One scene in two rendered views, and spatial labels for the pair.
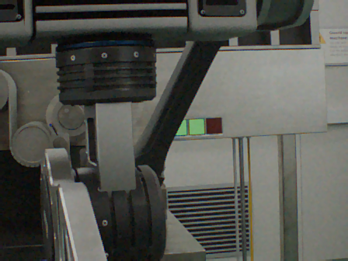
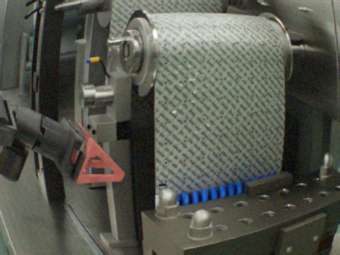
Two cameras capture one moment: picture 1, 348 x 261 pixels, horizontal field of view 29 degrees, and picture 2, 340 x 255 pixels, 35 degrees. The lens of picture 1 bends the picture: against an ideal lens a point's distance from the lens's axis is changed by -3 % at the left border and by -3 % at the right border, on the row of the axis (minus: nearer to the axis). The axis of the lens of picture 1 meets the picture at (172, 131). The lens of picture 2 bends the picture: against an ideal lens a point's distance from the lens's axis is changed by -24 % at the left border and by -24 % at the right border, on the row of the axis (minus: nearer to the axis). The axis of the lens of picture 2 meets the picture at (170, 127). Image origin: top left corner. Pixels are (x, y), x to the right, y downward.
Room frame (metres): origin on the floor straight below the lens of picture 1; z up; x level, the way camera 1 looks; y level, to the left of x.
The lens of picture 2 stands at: (1.79, -0.70, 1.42)
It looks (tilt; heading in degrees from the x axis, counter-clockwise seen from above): 17 degrees down; 76
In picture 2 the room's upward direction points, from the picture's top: straight up
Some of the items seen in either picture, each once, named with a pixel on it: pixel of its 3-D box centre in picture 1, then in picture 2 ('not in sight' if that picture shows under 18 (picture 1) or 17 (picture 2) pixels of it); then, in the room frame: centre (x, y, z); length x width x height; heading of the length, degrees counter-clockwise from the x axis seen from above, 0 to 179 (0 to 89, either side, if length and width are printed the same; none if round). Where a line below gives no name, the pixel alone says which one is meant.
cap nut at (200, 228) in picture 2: not in sight; (201, 223); (2.03, 0.06, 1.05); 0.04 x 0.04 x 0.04
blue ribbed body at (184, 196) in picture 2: not in sight; (231, 193); (2.12, 0.22, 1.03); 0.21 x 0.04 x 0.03; 8
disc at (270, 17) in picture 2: not in sight; (272, 47); (2.24, 0.32, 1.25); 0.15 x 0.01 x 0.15; 98
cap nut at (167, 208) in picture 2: not in sight; (167, 202); (2.00, 0.16, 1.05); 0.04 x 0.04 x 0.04
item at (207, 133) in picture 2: not in sight; (228, 137); (2.12, 0.24, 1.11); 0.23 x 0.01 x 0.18; 8
